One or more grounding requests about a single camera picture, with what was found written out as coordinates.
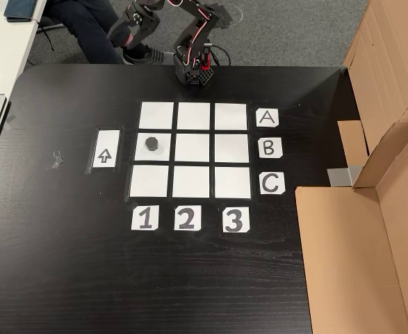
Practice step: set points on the black hexagonal token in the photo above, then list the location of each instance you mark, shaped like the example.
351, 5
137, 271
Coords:
152, 143

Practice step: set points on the white paper grid square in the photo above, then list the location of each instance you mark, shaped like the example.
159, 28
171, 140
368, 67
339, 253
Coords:
190, 182
163, 154
230, 116
231, 148
156, 115
192, 148
193, 115
149, 181
233, 182

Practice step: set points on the person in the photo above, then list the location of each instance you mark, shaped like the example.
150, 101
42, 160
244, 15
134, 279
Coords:
85, 24

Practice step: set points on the black red table clamp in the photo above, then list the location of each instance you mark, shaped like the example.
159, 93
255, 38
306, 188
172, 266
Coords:
207, 62

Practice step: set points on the black floor tape patch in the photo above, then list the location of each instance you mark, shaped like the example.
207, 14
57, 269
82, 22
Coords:
229, 19

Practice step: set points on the dark blue case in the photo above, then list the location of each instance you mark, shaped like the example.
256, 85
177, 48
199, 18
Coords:
23, 8

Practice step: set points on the paper sheet with arrow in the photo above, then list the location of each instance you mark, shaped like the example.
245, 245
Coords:
105, 149

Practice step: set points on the white desk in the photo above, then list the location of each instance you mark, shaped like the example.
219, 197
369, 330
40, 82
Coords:
2, 48

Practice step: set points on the crumpled clear tape piece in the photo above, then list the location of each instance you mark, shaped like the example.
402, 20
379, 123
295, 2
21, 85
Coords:
56, 160

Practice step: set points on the paper sheet letter A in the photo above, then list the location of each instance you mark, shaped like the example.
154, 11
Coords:
267, 118

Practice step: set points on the paper sheet letter B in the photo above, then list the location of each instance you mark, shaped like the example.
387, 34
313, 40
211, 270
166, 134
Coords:
269, 148

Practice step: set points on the paper sheet number 1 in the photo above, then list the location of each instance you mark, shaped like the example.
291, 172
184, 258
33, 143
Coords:
145, 218

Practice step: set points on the paper sheet number 2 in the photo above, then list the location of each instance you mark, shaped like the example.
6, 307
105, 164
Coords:
187, 218

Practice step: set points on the paper sheet letter C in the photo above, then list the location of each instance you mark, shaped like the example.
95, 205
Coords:
271, 183

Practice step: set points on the paper sheet number 3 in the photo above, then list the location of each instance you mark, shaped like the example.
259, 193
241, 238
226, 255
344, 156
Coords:
236, 220

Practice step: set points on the grey tape strip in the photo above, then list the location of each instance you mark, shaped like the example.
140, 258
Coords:
339, 177

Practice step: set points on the large brown cardboard box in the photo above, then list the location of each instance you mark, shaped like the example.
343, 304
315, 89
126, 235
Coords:
346, 261

